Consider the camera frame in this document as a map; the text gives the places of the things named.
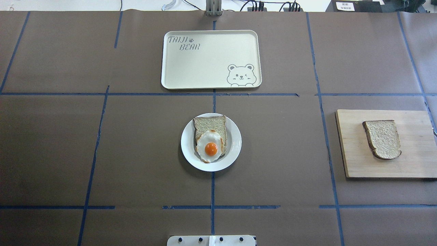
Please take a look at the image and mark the bread slice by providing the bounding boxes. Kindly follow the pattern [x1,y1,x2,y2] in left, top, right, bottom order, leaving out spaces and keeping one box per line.
[362,120,402,160]
[193,115,227,156]

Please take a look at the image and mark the bread slice under egg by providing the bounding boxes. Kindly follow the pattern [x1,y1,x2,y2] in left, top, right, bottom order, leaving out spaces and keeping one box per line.
[193,115,227,156]

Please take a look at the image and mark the fried egg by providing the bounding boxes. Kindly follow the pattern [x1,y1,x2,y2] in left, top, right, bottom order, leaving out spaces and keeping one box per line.
[195,130,224,163]

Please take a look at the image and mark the cream bear serving tray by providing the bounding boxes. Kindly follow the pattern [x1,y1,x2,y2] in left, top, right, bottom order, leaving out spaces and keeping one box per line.
[161,30,262,90]

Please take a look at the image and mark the black box with label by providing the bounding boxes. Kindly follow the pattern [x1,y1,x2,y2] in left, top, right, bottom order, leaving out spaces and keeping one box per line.
[325,0,382,13]

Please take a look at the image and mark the wooden cutting board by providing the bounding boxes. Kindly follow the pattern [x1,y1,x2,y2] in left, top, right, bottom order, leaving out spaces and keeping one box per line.
[336,109,437,178]

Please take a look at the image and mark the aluminium frame post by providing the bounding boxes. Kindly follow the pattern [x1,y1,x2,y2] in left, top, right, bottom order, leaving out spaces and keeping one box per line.
[206,0,223,16]

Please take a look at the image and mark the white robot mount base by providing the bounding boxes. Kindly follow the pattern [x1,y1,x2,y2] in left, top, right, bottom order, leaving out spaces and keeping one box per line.
[167,235,257,246]

